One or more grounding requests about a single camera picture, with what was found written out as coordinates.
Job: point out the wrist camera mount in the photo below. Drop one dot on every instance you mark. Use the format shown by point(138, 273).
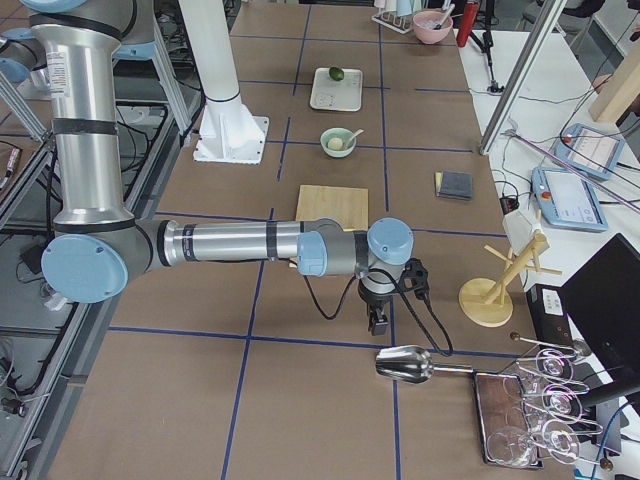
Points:
point(415, 279)

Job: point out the red bottle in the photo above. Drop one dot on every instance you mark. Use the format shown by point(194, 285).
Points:
point(467, 22)

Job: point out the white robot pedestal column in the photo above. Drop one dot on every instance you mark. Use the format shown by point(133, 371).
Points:
point(229, 133)

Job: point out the black glass rack tray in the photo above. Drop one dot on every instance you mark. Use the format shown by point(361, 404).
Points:
point(499, 403)

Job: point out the wine glass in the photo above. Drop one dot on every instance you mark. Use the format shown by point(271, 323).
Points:
point(548, 365)

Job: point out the blue teach pendant far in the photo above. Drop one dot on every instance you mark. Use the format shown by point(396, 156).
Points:
point(592, 151)

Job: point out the folded grey cloth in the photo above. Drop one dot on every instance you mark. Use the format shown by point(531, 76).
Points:
point(453, 185)

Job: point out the white ceramic spoon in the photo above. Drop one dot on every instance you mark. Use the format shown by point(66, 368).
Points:
point(352, 138)

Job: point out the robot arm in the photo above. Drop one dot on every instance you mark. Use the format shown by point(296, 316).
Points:
point(99, 246)

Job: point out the metal scoop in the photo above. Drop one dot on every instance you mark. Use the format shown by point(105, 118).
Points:
point(413, 364)

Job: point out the light green bowl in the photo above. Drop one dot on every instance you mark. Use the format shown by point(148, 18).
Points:
point(342, 133)

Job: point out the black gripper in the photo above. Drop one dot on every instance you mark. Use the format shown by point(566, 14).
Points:
point(376, 304)

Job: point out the blue teach pendant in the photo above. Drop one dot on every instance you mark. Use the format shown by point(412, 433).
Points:
point(592, 151)
point(566, 201)

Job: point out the cream bear serving tray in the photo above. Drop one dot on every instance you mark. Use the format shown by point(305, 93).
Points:
point(344, 95)

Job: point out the aluminium frame post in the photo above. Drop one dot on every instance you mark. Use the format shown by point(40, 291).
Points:
point(542, 28)

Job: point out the blue teach pendant near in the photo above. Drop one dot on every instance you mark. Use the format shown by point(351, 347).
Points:
point(566, 201)

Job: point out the wooden mug tree stand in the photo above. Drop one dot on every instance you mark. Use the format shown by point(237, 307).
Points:
point(486, 301)

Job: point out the wooden cutting board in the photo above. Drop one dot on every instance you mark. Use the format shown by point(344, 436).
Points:
point(332, 205)

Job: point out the black laptop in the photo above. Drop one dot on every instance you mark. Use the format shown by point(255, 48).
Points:
point(602, 300)

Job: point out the pink bowl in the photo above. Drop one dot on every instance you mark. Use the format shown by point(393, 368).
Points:
point(429, 28)

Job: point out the green avocado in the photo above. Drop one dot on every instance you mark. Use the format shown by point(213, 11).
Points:
point(336, 73)

